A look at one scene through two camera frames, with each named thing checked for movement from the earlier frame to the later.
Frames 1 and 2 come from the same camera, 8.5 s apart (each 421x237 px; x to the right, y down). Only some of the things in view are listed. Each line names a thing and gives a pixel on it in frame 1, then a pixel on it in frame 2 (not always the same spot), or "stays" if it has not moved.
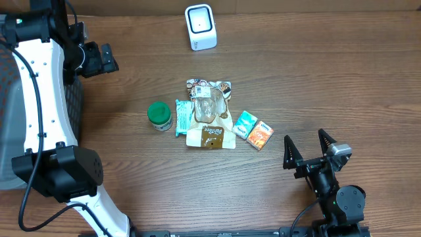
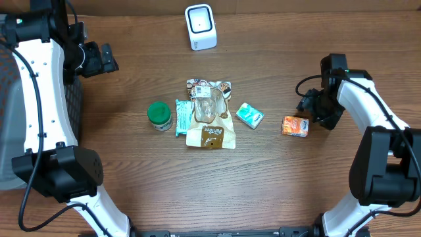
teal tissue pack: [244, 125] to [250, 115]
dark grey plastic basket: [12, 141] stays
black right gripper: [307, 166] to [331, 120]
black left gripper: [98, 66] stays
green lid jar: [159, 115] stays
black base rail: [320, 231] stays
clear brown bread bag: [211, 125] stays
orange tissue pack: [260, 135] to [295, 126]
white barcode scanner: [201, 27] stays
